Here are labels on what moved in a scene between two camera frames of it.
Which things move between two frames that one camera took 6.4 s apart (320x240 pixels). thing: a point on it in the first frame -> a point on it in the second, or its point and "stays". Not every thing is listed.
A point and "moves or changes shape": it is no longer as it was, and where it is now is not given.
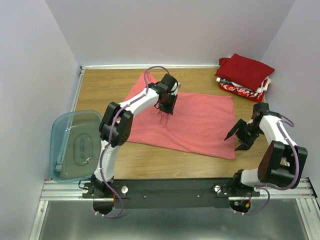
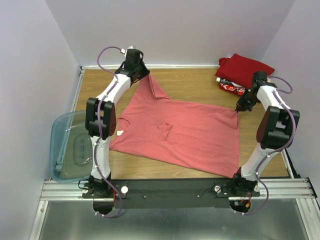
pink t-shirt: [199, 124] moves or changes shape
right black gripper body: [248, 134] -> [246, 102]
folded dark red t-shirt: [243, 71] stays
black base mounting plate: [168, 193] stays
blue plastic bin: [75, 140] stays
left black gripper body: [168, 105] -> [141, 70]
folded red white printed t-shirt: [233, 89] stays
